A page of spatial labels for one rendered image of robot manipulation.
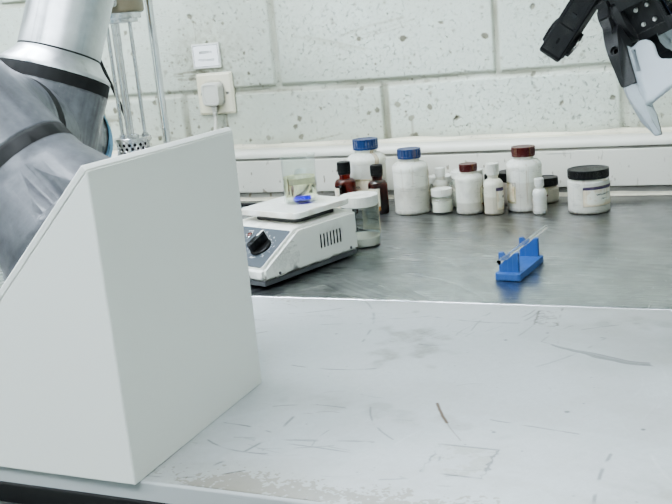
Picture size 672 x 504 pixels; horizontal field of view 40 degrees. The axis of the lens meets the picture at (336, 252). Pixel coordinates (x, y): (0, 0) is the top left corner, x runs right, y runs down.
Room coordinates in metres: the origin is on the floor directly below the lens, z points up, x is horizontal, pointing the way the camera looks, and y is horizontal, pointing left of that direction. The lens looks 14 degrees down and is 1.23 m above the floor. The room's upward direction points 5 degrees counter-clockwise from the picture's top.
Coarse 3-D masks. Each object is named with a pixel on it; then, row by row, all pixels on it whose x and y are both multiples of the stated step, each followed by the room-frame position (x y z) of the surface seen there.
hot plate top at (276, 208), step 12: (264, 204) 1.35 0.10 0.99; (276, 204) 1.34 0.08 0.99; (288, 204) 1.33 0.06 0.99; (312, 204) 1.31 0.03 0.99; (324, 204) 1.30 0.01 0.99; (336, 204) 1.32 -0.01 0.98; (264, 216) 1.30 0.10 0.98; (276, 216) 1.28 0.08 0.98; (288, 216) 1.26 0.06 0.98; (300, 216) 1.26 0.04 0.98
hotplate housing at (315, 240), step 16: (336, 208) 1.36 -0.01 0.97; (256, 224) 1.30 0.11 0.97; (272, 224) 1.28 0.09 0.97; (288, 224) 1.27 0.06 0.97; (304, 224) 1.26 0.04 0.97; (320, 224) 1.28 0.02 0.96; (336, 224) 1.31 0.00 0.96; (352, 224) 1.33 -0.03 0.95; (288, 240) 1.24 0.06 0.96; (304, 240) 1.25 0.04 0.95; (320, 240) 1.28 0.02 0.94; (336, 240) 1.30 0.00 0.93; (352, 240) 1.33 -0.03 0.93; (272, 256) 1.21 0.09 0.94; (288, 256) 1.23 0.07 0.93; (304, 256) 1.25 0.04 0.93; (320, 256) 1.28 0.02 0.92; (336, 256) 1.31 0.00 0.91; (256, 272) 1.20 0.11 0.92; (272, 272) 1.20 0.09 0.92; (288, 272) 1.23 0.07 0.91
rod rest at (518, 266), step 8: (520, 240) 1.21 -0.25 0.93; (536, 240) 1.20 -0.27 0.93; (528, 248) 1.20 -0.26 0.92; (536, 248) 1.20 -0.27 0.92; (512, 256) 1.13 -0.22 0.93; (520, 256) 1.21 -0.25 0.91; (528, 256) 1.20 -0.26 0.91; (536, 256) 1.20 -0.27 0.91; (504, 264) 1.14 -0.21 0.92; (512, 264) 1.13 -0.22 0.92; (520, 264) 1.16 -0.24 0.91; (528, 264) 1.16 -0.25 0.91; (536, 264) 1.17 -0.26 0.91; (496, 272) 1.14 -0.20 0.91; (504, 272) 1.13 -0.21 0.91; (512, 272) 1.13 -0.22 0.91; (520, 272) 1.13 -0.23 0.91; (528, 272) 1.15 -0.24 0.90; (504, 280) 1.13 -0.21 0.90; (512, 280) 1.12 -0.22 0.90; (520, 280) 1.12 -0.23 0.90
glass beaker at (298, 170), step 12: (288, 156) 1.36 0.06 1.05; (300, 156) 1.36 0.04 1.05; (312, 156) 1.33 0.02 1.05; (288, 168) 1.32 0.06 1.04; (300, 168) 1.32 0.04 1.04; (312, 168) 1.33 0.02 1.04; (288, 180) 1.32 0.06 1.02; (300, 180) 1.32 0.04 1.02; (312, 180) 1.32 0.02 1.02; (288, 192) 1.32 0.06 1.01; (300, 192) 1.32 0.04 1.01; (312, 192) 1.32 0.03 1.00; (300, 204) 1.32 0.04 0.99
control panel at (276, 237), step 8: (248, 232) 1.29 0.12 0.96; (256, 232) 1.28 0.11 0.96; (272, 232) 1.26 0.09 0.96; (280, 232) 1.25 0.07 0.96; (288, 232) 1.24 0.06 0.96; (248, 240) 1.27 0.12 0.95; (272, 240) 1.24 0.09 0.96; (280, 240) 1.24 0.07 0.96; (248, 248) 1.25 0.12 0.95; (272, 248) 1.23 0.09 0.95; (248, 256) 1.24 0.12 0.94; (256, 256) 1.23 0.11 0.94; (264, 256) 1.22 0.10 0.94; (248, 264) 1.22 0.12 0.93; (256, 264) 1.21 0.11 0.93
